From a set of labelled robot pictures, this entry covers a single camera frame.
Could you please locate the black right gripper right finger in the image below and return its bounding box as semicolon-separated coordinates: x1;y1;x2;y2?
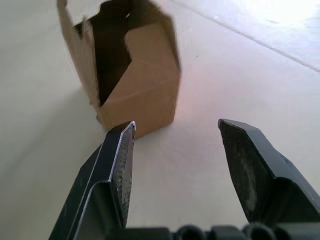
217;118;320;225

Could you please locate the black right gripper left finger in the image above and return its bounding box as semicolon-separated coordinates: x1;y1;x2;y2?
48;120;137;240

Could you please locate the small brown cardboard box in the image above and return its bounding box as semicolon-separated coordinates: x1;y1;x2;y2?
56;0;183;140

